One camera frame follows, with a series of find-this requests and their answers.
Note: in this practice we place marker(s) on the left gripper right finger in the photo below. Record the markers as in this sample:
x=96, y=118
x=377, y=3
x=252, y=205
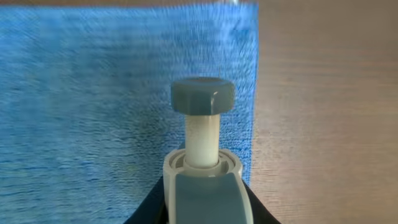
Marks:
x=259, y=208

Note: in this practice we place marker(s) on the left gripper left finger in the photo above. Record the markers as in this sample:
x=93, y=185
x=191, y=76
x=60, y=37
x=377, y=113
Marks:
x=150, y=208

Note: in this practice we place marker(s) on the blue cloth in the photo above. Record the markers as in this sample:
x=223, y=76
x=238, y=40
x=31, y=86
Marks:
x=93, y=109

